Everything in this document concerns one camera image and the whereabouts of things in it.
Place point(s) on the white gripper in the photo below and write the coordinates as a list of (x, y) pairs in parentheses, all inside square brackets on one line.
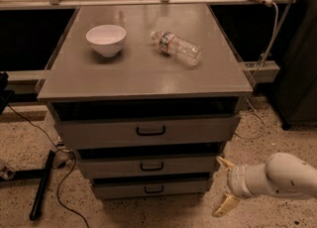
[(235, 179)]

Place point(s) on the grey bottom drawer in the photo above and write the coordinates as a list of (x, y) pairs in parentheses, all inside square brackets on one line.
[(147, 186)]

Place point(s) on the grey drawer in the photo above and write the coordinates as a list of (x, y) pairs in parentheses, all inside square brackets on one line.
[(147, 165), (97, 134), (147, 186)]

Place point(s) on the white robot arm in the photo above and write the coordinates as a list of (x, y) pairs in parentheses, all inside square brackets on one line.
[(282, 175)]

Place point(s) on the grey middle drawer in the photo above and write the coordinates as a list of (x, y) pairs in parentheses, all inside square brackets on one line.
[(147, 165)]

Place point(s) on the grey top drawer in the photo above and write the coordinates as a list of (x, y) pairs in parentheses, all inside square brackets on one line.
[(97, 134)]

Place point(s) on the grey drawer cabinet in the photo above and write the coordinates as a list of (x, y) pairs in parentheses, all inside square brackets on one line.
[(141, 82)]

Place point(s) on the dark cabinet at right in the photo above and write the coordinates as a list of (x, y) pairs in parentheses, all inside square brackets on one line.
[(294, 92)]

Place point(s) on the clear plastic water bottle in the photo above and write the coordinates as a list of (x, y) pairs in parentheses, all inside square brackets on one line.
[(179, 48)]

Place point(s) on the white ceramic bowl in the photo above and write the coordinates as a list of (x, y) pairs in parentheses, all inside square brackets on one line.
[(106, 40)]

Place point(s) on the black metal floor bar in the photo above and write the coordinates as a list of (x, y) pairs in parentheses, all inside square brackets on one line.
[(35, 213)]

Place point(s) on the black device at left edge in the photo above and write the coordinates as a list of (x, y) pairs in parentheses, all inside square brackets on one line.
[(5, 95)]

